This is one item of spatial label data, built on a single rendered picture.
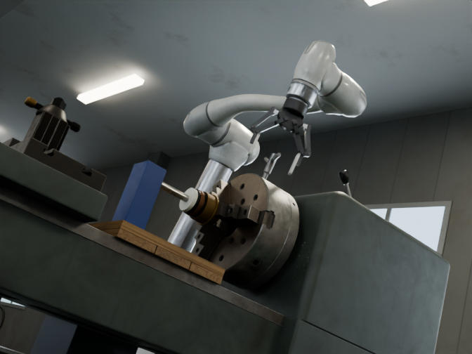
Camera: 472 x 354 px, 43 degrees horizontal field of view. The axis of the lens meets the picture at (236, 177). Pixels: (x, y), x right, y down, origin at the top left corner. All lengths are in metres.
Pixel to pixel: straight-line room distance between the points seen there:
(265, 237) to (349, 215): 0.27
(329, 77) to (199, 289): 0.79
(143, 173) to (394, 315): 0.85
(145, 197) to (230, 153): 0.81
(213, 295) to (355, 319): 0.45
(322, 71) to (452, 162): 3.26
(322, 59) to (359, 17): 2.64
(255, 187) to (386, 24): 2.97
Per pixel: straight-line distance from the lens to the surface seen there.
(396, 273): 1.89
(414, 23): 4.47
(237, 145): 2.29
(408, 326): 1.93
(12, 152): 1.22
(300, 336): 1.61
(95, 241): 1.33
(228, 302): 1.52
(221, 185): 1.77
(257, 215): 1.61
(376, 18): 4.49
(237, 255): 1.63
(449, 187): 4.94
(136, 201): 1.52
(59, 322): 2.16
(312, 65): 1.86
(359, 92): 1.97
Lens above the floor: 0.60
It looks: 20 degrees up
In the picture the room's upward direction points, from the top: 18 degrees clockwise
